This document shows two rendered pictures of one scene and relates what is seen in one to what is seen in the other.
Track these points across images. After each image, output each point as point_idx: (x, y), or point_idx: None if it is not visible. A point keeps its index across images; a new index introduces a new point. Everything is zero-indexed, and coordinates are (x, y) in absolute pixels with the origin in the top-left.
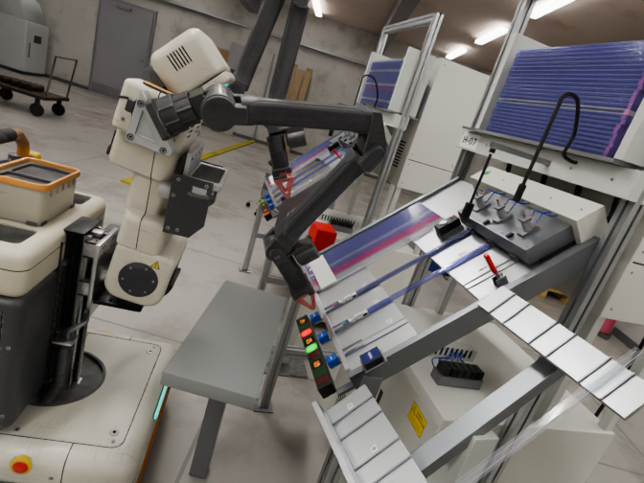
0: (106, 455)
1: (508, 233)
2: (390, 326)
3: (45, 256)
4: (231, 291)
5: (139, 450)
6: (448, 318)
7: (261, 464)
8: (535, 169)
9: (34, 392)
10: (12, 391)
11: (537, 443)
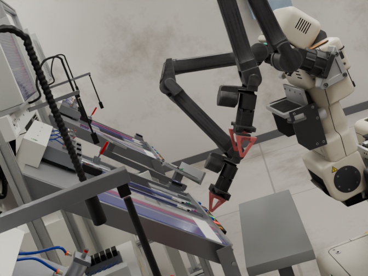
0: (330, 246)
1: (76, 145)
2: (160, 190)
3: (362, 134)
4: (297, 241)
5: (319, 259)
6: (131, 172)
7: None
8: (30, 118)
9: None
10: None
11: None
